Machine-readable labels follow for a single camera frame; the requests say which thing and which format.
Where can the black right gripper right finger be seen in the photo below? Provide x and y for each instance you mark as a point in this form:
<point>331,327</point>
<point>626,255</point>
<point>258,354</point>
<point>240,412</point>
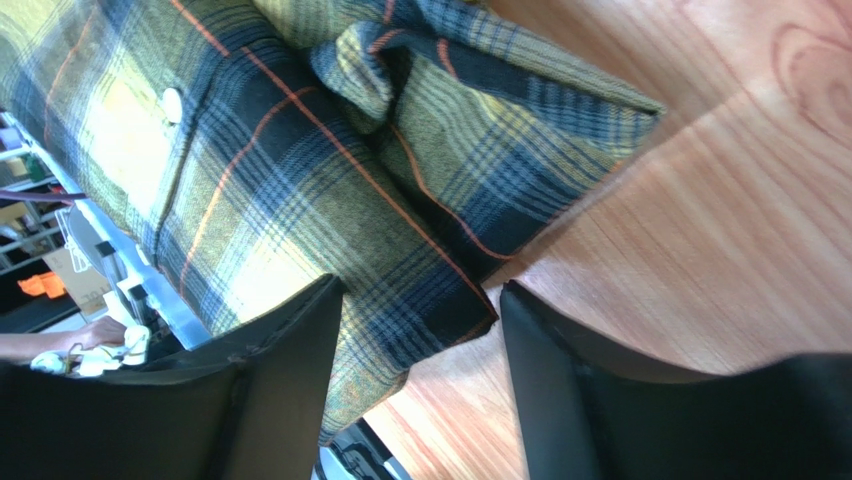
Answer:
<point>590,407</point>

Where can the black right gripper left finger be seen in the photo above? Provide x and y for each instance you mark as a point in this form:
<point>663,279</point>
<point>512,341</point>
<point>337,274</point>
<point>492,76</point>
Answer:
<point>246,405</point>

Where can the yellow black plaid shirt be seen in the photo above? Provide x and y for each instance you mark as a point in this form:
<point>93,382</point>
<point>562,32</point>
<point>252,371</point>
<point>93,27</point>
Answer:
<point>410,148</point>

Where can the person forearm in background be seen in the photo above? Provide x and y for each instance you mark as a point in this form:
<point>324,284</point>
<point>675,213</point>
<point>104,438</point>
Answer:
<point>23,348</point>

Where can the background shelf with boxes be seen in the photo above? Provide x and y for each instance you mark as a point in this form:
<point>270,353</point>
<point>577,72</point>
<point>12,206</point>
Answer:
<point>43,279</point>

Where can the aluminium frame rail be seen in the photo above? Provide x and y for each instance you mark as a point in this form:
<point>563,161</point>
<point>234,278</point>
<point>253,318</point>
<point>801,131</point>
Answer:
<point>95,224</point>

